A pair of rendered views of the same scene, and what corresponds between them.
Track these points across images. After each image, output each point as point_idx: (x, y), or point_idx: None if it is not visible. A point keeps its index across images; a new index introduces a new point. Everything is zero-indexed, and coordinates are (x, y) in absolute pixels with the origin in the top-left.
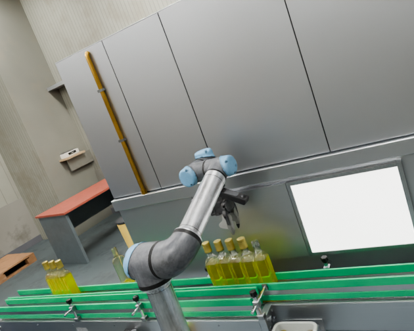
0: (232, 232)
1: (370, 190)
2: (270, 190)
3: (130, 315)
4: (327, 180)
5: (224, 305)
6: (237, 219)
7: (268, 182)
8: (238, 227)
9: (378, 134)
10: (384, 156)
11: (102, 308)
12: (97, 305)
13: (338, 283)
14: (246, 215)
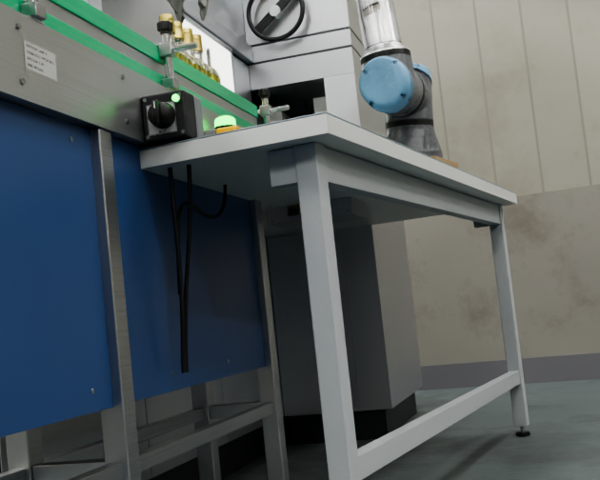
0: (206, 12)
1: (220, 67)
2: (169, 9)
3: (140, 70)
4: (201, 32)
5: (240, 105)
6: (184, 10)
7: None
8: (182, 23)
9: (214, 14)
10: (224, 37)
11: (91, 20)
12: (84, 2)
13: None
14: (149, 27)
